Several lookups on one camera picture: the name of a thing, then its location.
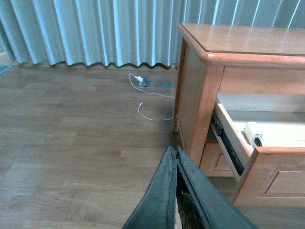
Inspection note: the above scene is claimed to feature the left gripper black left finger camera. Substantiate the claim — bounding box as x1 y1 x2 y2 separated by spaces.
123 146 177 229

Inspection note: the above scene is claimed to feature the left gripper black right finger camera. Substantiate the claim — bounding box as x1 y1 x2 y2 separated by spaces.
177 147 257 229

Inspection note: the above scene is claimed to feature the white charger block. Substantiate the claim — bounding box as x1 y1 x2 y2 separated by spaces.
244 122 263 146

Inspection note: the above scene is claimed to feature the wooden drawer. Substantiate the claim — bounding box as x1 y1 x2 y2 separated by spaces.
199 143 234 177
211 93 305 207

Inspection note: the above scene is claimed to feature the wooden nightstand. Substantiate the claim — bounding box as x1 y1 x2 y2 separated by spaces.
171 23 305 177

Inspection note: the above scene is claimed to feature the closed floor socket plate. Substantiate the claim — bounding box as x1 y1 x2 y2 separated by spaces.
155 82 172 89

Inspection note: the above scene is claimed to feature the open floor socket box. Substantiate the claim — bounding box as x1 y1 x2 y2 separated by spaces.
135 76 151 88

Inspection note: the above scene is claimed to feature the pale pleated curtain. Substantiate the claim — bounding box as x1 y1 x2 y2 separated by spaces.
0 0 305 66

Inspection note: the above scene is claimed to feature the white floor charger cable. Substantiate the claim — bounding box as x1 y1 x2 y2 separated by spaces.
128 73 174 121

